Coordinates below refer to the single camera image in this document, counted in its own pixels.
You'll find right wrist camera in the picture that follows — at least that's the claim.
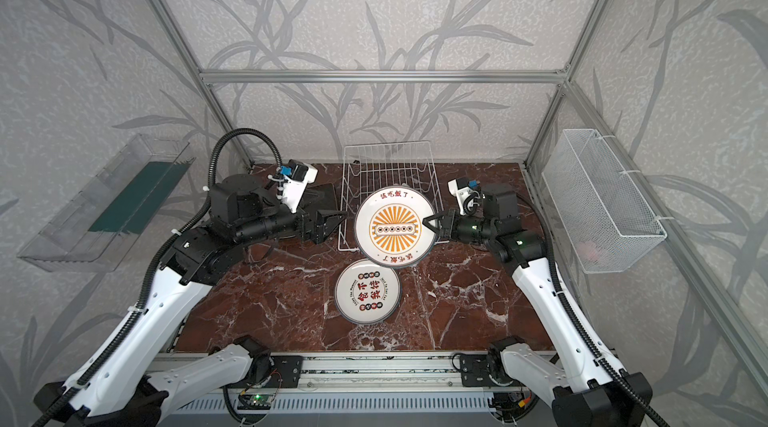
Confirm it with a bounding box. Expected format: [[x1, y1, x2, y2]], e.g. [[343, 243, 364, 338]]
[[448, 177, 482, 216]]

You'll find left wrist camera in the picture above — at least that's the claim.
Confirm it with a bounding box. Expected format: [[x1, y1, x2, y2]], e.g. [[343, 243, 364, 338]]
[[277, 159, 318, 213]]

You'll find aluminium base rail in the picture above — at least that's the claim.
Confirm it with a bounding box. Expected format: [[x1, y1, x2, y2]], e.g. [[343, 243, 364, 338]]
[[125, 351, 631, 395]]

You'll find green led circuit board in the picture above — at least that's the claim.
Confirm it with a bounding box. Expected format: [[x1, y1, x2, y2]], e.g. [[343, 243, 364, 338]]
[[236, 391, 277, 412]]

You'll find clear plastic wall bin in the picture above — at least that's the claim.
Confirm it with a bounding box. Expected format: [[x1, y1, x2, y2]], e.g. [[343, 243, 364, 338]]
[[18, 134, 195, 273]]

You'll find pink object in basket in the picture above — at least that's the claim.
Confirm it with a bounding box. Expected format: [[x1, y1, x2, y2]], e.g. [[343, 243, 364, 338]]
[[577, 241, 604, 264]]

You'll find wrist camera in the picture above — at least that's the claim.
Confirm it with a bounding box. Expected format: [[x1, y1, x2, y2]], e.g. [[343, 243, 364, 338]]
[[448, 177, 482, 216], [277, 159, 318, 213]]

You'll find green mat in bin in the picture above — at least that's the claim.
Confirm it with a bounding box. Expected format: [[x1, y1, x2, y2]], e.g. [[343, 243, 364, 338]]
[[88, 161, 191, 234]]

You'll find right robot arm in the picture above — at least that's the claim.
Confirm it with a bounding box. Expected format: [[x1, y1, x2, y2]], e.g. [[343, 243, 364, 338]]
[[422, 178, 654, 426]]

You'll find white wire dish rack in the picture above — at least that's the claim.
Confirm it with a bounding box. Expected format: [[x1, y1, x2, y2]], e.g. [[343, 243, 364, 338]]
[[337, 141, 444, 252]]

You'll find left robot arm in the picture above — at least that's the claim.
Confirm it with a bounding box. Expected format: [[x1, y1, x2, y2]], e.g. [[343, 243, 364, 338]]
[[34, 164, 345, 426]]

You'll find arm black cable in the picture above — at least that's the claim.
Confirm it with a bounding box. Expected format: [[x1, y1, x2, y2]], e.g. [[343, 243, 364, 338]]
[[465, 186, 673, 427], [29, 126, 284, 427]]

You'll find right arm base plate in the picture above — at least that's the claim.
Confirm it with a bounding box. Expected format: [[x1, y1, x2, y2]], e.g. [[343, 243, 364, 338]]
[[451, 352, 524, 388]]

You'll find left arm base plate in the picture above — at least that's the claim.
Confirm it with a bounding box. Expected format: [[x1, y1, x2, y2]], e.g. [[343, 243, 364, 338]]
[[228, 355, 303, 389]]

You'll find white mesh wall basket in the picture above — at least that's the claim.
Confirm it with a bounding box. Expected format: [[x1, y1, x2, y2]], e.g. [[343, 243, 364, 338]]
[[543, 129, 667, 274]]

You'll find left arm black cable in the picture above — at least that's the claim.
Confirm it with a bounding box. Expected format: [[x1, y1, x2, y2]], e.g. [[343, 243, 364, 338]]
[[29, 126, 284, 427]]

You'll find white round plate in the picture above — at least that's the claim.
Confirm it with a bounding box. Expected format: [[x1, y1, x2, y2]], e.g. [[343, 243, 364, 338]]
[[354, 185, 437, 269], [334, 259, 401, 325]]

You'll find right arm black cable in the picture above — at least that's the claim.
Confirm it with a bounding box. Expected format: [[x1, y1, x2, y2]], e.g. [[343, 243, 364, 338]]
[[465, 186, 673, 427]]

